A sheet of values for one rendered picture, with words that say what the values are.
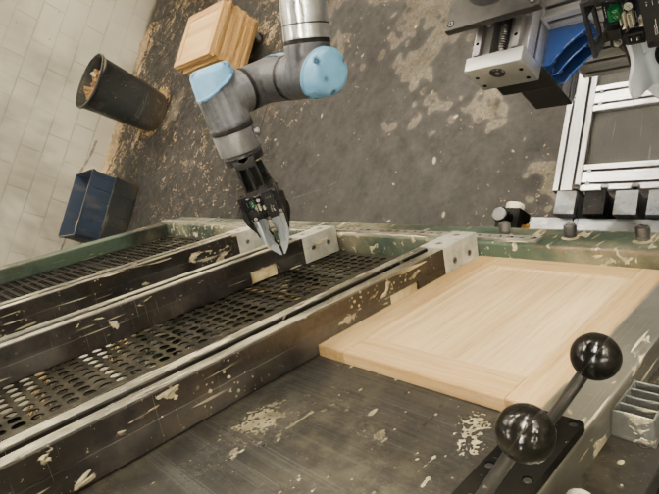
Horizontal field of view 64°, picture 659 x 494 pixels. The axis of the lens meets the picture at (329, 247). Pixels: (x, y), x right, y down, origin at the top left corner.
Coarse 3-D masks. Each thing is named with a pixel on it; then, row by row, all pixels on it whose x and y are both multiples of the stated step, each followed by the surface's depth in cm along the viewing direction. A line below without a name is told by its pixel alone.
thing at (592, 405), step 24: (648, 312) 70; (624, 336) 65; (648, 336) 64; (624, 360) 60; (648, 360) 61; (600, 384) 56; (624, 384) 55; (576, 408) 52; (600, 408) 52; (600, 432) 51; (576, 456) 47; (552, 480) 44; (576, 480) 48
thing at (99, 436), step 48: (432, 240) 112; (336, 288) 91; (384, 288) 93; (240, 336) 77; (288, 336) 79; (144, 384) 67; (192, 384) 68; (240, 384) 73; (48, 432) 60; (96, 432) 60; (144, 432) 64; (0, 480) 53; (48, 480) 57; (96, 480) 60
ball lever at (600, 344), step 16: (592, 336) 41; (608, 336) 41; (576, 352) 41; (592, 352) 40; (608, 352) 40; (576, 368) 42; (592, 368) 40; (608, 368) 40; (576, 384) 43; (560, 400) 45; (560, 416) 45
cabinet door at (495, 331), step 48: (432, 288) 99; (480, 288) 96; (528, 288) 92; (576, 288) 88; (624, 288) 84; (336, 336) 84; (384, 336) 82; (432, 336) 79; (480, 336) 77; (528, 336) 74; (576, 336) 71; (432, 384) 67; (480, 384) 63; (528, 384) 62
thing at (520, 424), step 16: (512, 416) 33; (528, 416) 33; (544, 416) 33; (496, 432) 34; (512, 432) 33; (528, 432) 32; (544, 432) 32; (512, 448) 33; (528, 448) 32; (544, 448) 32; (496, 464) 36; (512, 464) 35; (528, 464) 33; (496, 480) 36
